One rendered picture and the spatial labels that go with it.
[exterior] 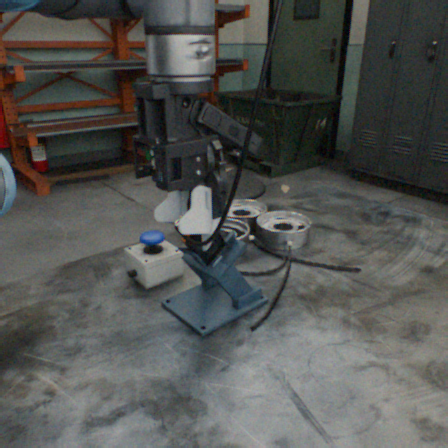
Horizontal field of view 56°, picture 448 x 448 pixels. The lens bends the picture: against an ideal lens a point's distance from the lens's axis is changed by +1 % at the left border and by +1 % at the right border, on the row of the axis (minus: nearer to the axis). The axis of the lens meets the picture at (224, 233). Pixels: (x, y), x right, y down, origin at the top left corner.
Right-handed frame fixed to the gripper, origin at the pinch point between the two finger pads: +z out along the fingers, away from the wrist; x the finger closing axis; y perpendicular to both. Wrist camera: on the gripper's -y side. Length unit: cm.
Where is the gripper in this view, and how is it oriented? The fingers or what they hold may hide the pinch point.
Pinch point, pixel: (201, 235)
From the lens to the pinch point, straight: 56.9
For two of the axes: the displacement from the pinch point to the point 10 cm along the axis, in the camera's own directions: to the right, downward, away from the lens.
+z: 0.0, 9.1, 4.2
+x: 6.6, 3.1, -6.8
